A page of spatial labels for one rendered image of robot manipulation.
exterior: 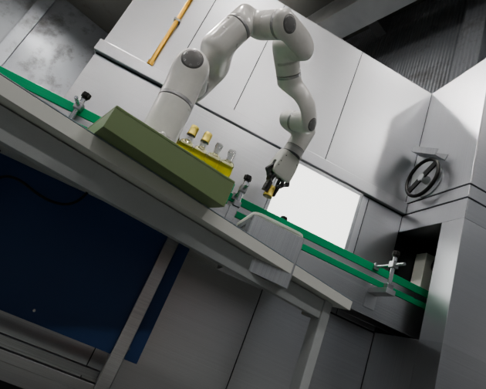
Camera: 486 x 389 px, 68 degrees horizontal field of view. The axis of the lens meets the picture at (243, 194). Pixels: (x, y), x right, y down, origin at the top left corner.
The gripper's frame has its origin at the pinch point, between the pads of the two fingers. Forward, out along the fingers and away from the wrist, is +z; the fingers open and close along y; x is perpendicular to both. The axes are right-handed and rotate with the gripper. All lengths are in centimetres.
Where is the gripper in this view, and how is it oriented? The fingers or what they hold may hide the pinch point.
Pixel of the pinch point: (270, 188)
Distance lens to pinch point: 133.8
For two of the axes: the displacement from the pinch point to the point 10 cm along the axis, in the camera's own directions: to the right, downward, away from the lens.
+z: -5.2, 8.5, -1.3
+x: 5.4, 2.1, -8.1
